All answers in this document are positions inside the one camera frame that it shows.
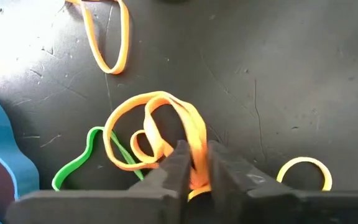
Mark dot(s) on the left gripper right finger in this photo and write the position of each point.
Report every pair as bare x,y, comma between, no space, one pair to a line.
259,205

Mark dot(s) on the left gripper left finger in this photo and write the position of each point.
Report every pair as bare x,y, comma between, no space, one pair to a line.
120,208

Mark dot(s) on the yellow rubber band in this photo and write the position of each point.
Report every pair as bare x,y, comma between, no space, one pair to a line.
303,159

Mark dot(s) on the small green rubber band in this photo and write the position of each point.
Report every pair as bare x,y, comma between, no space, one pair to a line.
73,165

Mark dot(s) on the long blue rubber band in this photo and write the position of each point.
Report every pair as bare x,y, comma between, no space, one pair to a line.
8,149

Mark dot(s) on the small orange rubber band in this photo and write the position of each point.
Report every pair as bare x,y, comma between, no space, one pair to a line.
123,46

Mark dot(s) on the black table mat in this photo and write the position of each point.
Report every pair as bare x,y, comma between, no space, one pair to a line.
259,77

